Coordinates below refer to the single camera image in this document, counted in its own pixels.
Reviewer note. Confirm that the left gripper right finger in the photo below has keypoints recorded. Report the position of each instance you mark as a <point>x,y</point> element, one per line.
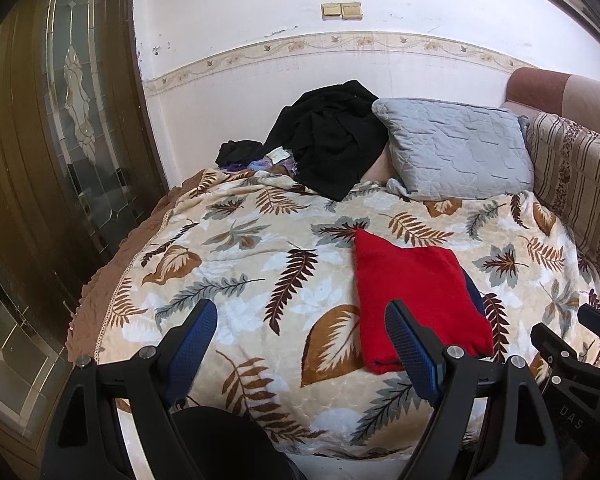
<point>488,419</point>

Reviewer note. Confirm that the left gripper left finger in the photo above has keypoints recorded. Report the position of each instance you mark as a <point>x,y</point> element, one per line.
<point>85,440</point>

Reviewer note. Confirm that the red and blue knit sweater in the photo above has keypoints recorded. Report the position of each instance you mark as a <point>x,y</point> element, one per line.
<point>434,287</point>

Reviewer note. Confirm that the brown ruffled bed sheet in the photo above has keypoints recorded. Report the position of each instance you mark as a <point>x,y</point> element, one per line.
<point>86,323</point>

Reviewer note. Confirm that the striped beige bolster cushion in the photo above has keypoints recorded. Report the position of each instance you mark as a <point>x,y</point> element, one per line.
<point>566,162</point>

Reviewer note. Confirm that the brown padded headboard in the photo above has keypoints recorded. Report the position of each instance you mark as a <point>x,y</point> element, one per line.
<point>530,91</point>

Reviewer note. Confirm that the leaf pattern fleece blanket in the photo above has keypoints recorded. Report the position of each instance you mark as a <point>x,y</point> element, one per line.
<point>278,262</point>

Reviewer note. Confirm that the grey quilted pillow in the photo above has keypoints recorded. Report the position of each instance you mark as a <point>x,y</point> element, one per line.
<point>442,150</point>

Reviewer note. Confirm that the wooden stained glass door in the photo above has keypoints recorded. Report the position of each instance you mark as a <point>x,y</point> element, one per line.
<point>78,171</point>

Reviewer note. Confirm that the small black cloth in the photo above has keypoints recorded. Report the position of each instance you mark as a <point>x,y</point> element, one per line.
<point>237,155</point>

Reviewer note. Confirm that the purple patterned cloth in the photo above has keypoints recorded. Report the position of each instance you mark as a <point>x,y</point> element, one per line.
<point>276,165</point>

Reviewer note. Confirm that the white paper tag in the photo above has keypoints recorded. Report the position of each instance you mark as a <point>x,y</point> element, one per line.
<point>278,155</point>

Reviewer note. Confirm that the black garment pile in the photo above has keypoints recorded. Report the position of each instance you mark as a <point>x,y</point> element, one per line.
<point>333,135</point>

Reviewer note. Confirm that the left gold wall switch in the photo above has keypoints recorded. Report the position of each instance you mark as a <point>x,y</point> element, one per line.
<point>331,11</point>

